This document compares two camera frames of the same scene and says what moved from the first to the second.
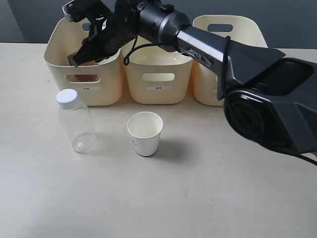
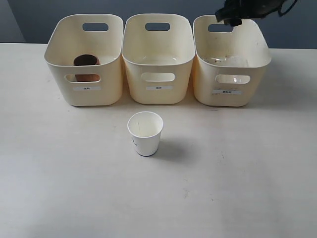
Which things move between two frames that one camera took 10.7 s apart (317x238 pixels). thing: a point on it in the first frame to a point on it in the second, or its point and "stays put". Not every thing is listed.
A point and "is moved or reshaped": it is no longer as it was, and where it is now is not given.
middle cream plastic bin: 157,76 stays put
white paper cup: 145,128 stays put
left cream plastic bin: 99,83 stays put
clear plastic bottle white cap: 78,120 is moved or reshaped
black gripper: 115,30 to 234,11
